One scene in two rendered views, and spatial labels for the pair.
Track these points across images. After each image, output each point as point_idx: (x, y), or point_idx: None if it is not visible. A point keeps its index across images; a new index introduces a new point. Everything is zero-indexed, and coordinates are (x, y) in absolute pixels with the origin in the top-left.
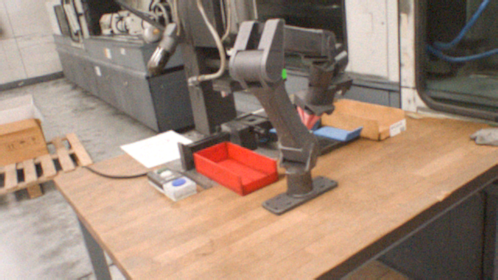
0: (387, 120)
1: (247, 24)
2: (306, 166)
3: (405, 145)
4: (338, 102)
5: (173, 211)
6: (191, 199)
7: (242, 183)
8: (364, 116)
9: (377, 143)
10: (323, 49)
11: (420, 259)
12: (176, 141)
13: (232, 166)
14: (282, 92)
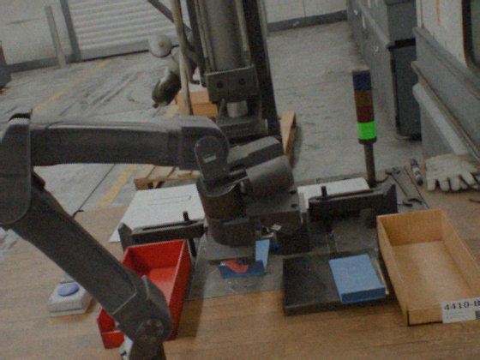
0: (472, 282)
1: (10, 115)
2: (129, 353)
3: (431, 358)
4: (423, 211)
5: (28, 332)
6: (65, 321)
7: None
8: (455, 255)
9: (399, 329)
10: (183, 160)
11: None
12: (194, 203)
13: (171, 281)
14: (52, 235)
